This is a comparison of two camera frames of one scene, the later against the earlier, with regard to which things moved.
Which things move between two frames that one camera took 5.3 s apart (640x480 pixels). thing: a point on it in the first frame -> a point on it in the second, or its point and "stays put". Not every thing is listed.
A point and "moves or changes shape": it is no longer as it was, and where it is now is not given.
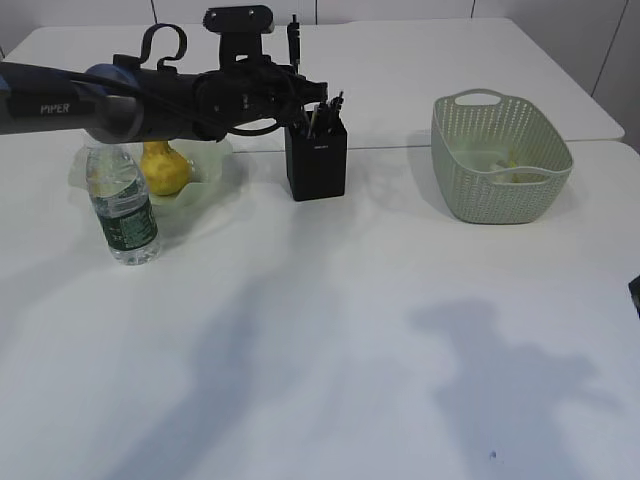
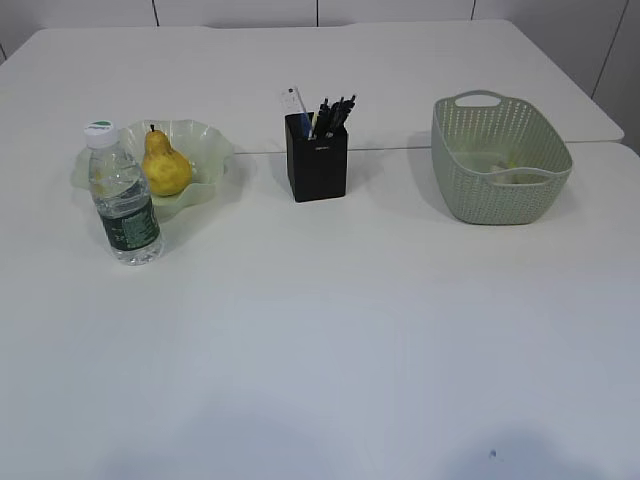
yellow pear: x=166 y=170 stays put
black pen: x=336 y=127 moves or changes shape
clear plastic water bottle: x=119 y=189 stays put
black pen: x=294 y=43 -> x=340 y=110
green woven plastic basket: x=496 y=158 stays put
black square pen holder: x=316 y=161 stays put
